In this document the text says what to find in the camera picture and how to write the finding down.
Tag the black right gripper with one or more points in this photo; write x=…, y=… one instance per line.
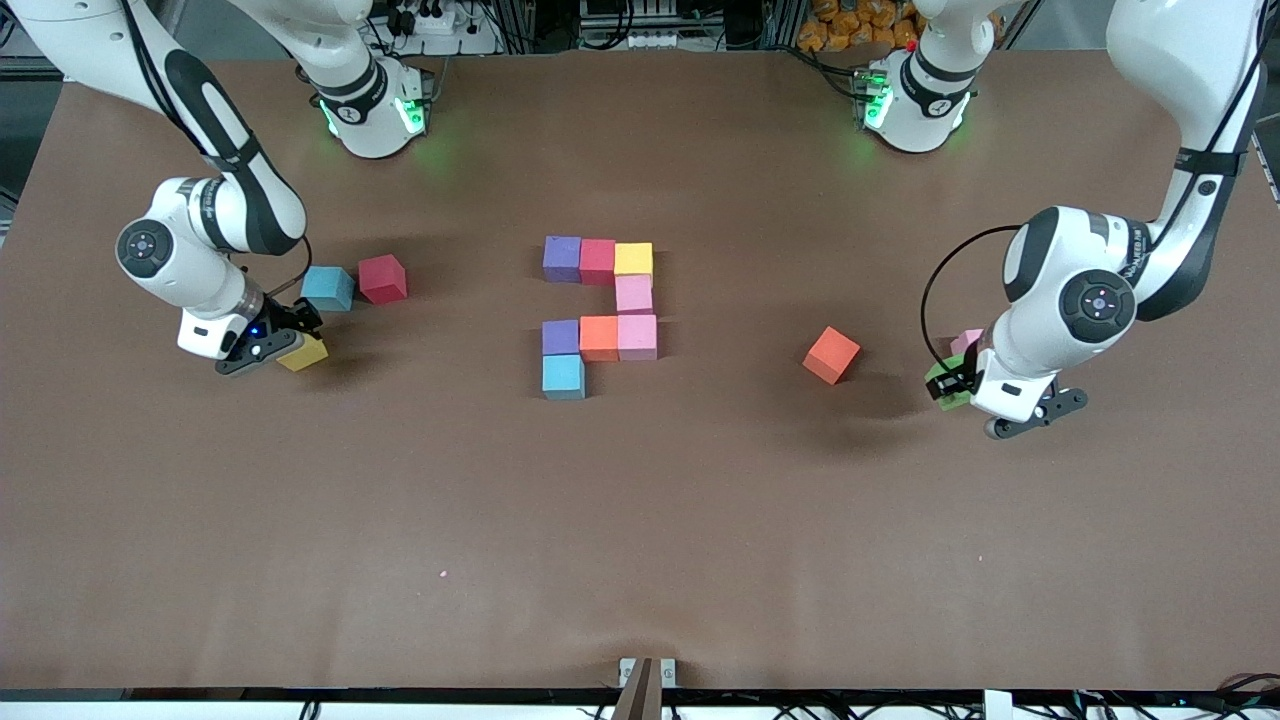
x=287, y=318

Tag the green foam cube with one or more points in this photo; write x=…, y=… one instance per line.
x=945, y=372

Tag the yellow foam cube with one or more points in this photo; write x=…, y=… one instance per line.
x=308, y=357
x=633, y=260

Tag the orange foam cube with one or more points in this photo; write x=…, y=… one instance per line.
x=599, y=337
x=832, y=355

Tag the purple foam cube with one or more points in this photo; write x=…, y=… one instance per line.
x=562, y=260
x=561, y=337

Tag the light blue foam cube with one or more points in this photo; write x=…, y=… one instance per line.
x=328, y=288
x=563, y=377

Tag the red foam cube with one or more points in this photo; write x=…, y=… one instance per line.
x=383, y=277
x=597, y=262

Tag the pink foam cube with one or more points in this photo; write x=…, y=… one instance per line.
x=637, y=337
x=634, y=295
x=968, y=342

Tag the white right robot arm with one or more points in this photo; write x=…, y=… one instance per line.
x=145, y=248

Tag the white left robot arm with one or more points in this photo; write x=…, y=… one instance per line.
x=1097, y=300

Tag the white power strip with plugs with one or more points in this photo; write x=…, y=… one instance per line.
x=440, y=22

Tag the orange snack bags pile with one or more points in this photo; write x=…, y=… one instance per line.
x=845, y=25

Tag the brown wooden stick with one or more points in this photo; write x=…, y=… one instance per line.
x=640, y=697

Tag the white socket strip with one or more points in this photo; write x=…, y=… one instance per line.
x=650, y=40

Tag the aluminium frame profile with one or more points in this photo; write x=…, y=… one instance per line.
x=1250, y=25
x=70, y=70

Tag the small metal bracket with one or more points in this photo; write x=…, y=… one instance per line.
x=627, y=670

